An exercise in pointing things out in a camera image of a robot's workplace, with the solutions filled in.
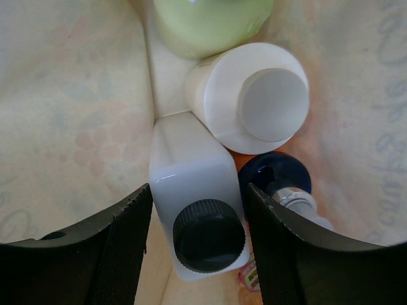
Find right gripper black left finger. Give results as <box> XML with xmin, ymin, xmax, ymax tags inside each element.
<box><xmin>1</xmin><ymin>184</ymin><xmax>153</xmax><ymax>304</ymax></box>

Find cream cylindrical bottle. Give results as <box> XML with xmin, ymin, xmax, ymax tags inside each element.
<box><xmin>184</xmin><ymin>43</ymin><xmax>310</xmax><ymax>155</ymax></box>

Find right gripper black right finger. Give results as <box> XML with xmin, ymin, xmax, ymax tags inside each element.
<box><xmin>245</xmin><ymin>184</ymin><xmax>406</xmax><ymax>304</ymax></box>

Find amber bottle pink cap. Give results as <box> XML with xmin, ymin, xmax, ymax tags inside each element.
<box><xmin>238</xmin><ymin>252</ymin><xmax>263</xmax><ymax>305</ymax></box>

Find green pump lotion bottle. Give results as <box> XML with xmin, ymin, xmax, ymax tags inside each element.
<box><xmin>153</xmin><ymin>0</ymin><xmax>274</xmax><ymax>60</ymax></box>

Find beige canvas bag orange handles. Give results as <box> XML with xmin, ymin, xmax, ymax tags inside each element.
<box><xmin>0</xmin><ymin>0</ymin><xmax>407</xmax><ymax>305</ymax></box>

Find white square bottle black cap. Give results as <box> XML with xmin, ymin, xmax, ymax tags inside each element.
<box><xmin>149</xmin><ymin>112</ymin><xmax>249</xmax><ymax>281</ymax></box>

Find orange bottle blue spray top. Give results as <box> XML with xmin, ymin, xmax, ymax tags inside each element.
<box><xmin>238</xmin><ymin>151</ymin><xmax>335</xmax><ymax>231</ymax></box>

